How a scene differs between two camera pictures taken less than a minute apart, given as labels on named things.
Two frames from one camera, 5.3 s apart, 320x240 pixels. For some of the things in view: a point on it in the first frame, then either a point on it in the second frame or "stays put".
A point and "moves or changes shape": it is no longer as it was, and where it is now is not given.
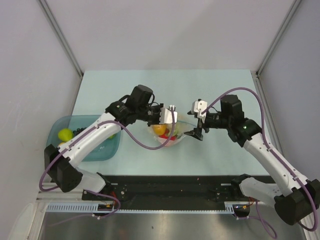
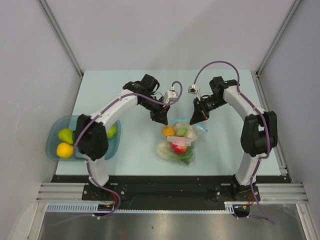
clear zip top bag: [161, 132] moves or changes shape
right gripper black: [196, 133] -> [200, 114]
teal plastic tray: [106, 151] stays put
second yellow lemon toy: [65, 134] stays put
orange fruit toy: [159, 129] -> [169, 131]
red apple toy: [164, 136] -> [178, 149]
